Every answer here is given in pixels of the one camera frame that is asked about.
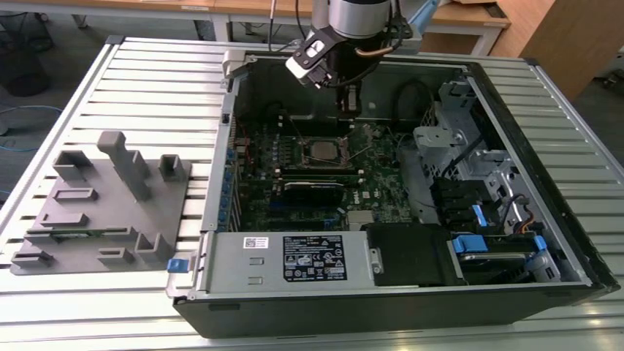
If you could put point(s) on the RAM stick in slot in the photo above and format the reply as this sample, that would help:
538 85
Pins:
316 178

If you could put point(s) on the grey parts rack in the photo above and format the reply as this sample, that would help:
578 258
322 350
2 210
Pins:
112 219

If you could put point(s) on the green motherboard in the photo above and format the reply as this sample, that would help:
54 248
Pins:
389 183

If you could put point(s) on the silver disk bay cage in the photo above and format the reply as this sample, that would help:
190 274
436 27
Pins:
433 139

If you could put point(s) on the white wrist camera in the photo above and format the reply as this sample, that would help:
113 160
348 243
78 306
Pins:
297 67

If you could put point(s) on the square silver CPU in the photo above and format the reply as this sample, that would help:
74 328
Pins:
325 149

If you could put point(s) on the green RAM stick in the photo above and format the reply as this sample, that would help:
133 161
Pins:
73 233

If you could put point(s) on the blue carrier tab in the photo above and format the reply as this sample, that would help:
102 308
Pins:
478 215

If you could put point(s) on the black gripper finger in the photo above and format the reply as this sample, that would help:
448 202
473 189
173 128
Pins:
349 89

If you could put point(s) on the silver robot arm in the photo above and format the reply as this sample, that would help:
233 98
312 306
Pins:
356 18

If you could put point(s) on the wooden cabinet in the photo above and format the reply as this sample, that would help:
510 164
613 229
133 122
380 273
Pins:
560 36

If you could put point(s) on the blue expansion slot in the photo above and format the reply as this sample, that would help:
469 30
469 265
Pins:
273 202

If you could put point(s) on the black disk bay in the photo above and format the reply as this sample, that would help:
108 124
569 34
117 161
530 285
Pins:
453 197

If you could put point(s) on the silver power supply unit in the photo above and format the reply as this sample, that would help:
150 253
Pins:
233 278

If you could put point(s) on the CPU socket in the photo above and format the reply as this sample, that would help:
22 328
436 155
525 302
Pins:
326 164

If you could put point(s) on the black mesh basket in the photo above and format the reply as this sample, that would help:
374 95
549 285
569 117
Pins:
24 33

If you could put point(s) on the black bin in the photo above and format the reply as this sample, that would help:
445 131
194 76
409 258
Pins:
26 77

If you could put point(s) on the black graphics card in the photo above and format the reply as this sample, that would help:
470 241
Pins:
312 195

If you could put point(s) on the black PC case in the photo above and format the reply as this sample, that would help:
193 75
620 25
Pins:
341 318

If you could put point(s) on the hard disk in blue carrier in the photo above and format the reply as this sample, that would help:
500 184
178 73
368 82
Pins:
469 244

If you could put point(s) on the blue case latch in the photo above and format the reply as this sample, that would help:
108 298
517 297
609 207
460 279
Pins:
176 265

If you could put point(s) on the silver chipset heatsink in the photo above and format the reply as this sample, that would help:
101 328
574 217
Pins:
360 216

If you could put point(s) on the wooden desk white frame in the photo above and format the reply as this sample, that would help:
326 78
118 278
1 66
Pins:
462 16
145 5

